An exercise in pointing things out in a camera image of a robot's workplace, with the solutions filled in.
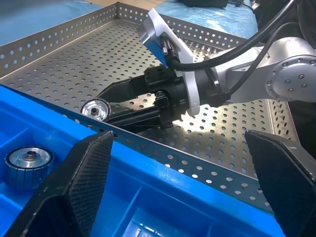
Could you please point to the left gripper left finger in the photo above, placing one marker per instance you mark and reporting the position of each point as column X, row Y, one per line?
column 74, row 192

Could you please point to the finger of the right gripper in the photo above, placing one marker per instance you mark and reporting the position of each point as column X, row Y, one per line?
column 123, row 89
column 138, row 117

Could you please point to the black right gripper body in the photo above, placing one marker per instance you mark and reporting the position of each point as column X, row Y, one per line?
column 172, row 96

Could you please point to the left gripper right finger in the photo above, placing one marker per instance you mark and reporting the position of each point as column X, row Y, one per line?
column 288, row 187

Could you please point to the blue compartment tray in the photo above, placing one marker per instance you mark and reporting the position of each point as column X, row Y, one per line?
column 153, row 197

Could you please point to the large perforated metal tray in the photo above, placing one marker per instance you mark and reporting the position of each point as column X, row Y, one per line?
column 74, row 61

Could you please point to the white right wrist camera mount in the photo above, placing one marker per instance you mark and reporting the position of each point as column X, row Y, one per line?
column 163, row 24

